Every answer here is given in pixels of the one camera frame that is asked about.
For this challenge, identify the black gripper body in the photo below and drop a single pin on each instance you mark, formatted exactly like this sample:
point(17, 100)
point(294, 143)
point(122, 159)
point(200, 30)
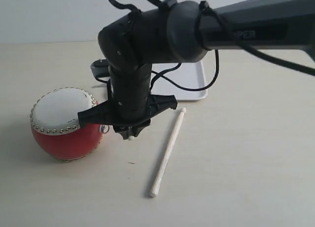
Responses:
point(130, 102)

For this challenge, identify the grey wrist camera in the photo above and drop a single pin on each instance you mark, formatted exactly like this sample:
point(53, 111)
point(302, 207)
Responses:
point(100, 68)

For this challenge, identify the white rectangular plastic tray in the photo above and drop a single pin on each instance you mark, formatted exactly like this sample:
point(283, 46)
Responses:
point(189, 75)

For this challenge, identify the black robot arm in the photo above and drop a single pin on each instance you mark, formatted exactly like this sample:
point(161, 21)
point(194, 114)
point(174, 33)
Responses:
point(184, 32)

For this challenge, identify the red drum with white skin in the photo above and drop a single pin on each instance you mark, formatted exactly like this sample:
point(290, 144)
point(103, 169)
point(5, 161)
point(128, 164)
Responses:
point(55, 125)

